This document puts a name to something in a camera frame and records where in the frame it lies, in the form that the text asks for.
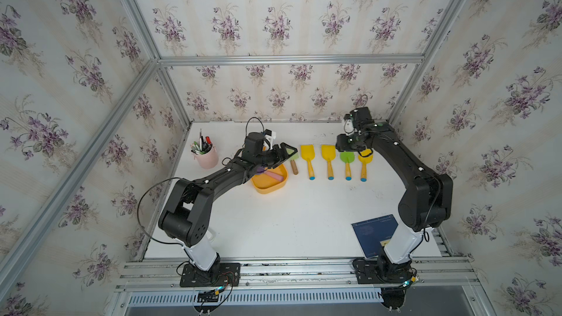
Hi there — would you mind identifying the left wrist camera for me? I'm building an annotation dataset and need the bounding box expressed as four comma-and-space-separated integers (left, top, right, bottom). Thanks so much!
263, 129, 277, 148

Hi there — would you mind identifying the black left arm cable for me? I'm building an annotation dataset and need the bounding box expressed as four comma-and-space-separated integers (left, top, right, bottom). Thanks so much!
136, 177, 185, 247

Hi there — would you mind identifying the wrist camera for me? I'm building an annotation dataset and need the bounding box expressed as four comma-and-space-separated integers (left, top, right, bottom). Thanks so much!
343, 107, 375, 135
263, 129, 277, 148

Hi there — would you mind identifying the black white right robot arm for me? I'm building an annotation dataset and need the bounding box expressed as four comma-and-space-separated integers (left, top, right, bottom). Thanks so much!
336, 119, 453, 282

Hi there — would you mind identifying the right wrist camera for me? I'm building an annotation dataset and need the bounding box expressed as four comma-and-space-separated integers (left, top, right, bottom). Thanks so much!
343, 107, 375, 135

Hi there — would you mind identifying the aluminium rail frame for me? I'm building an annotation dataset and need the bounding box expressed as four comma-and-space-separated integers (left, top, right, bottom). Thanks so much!
105, 257, 494, 315

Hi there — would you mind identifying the dark green shovel yellow handle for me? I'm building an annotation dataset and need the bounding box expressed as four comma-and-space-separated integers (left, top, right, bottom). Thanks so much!
340, 152, 355, 181

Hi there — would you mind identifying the pink pen holder cup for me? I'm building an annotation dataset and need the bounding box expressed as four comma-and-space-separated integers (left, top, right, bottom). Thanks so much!
190, 130, 218, 170

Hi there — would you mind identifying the purple shovel pink handle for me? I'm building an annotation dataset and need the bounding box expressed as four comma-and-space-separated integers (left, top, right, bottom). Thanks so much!
257, 167, 285, 182

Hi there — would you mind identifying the light green shovel wooden handle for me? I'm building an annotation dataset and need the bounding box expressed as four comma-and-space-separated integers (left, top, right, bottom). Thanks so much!
290, 153, 299, 176

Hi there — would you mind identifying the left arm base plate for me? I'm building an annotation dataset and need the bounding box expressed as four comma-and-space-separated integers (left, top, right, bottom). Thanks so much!
179, 263, 241, 288

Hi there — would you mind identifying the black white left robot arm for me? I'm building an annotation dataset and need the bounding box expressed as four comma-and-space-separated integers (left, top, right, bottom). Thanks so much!
158, 130, 298, 272

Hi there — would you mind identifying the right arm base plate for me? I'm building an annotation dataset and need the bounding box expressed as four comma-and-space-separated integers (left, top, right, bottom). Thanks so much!
352, 258, 417, 286

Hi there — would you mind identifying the blue booklet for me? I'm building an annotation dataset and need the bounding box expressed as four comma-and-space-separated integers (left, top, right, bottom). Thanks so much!
351, 214, 398, 258

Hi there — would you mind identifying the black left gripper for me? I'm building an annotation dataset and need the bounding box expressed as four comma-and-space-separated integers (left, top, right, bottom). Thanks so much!
254, 142, 298, 170

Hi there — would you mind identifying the yellow plastic storage box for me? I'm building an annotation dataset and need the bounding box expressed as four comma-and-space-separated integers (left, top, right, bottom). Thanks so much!
250, 165, 288, 195

